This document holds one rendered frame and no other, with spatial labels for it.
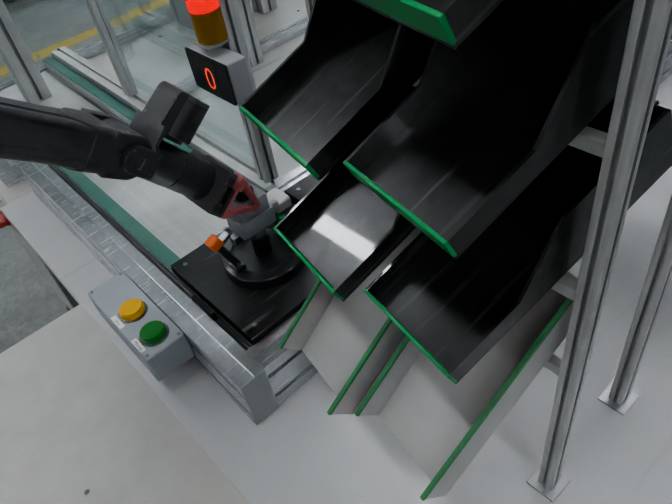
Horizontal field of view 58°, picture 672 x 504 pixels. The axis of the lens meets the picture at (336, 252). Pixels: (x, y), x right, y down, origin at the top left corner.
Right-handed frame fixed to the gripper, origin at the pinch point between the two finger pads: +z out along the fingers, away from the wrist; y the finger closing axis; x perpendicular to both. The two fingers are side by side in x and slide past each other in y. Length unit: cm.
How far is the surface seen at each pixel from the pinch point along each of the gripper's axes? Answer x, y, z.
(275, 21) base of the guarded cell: -46, 97, 64
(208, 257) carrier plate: 12.7, 8.1, 6.0
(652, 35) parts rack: -25, -54, -27
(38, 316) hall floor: 92, 143, 62
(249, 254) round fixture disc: 8.3, 0.9, 7.2
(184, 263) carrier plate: 15.4, 10.0, 3.5
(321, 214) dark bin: -4.7, -23.5, -10.0
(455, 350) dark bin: -0.4, -46.7, -11.1
